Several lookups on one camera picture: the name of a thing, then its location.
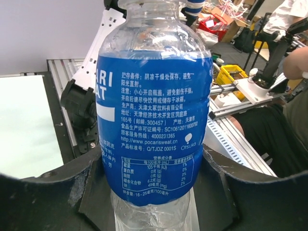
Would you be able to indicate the white cable duct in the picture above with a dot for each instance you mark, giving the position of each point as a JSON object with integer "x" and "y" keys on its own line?
{"x": 223, "y": 137}

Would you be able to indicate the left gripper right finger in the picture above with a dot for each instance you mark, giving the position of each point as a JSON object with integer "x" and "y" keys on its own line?
{"x": 232, "y": 197}

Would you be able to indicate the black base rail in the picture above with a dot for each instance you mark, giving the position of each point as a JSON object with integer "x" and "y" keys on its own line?
{"x": 72, "y": 142}

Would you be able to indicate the seated person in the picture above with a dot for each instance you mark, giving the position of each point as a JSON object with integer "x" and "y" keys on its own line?
{"x": 278, "y": 133}

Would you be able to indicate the blue Pocari bottle cap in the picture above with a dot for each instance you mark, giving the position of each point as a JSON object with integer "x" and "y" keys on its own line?
{"x": 194, "y": 7}

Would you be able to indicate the yellow plastic bin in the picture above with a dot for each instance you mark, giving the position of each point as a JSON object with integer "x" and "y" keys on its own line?
{"x": 229, "y": 73}

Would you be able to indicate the red box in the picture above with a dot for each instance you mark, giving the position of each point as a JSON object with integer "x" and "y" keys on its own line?
{"x": 213, "y": 23}

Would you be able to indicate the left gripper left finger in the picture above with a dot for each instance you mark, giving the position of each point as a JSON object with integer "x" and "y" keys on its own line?
{"x": 73, "y": 197}

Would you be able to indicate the blue label Pocari bottle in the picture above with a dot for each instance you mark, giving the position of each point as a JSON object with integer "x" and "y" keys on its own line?
{"x": 153, "y": 82}

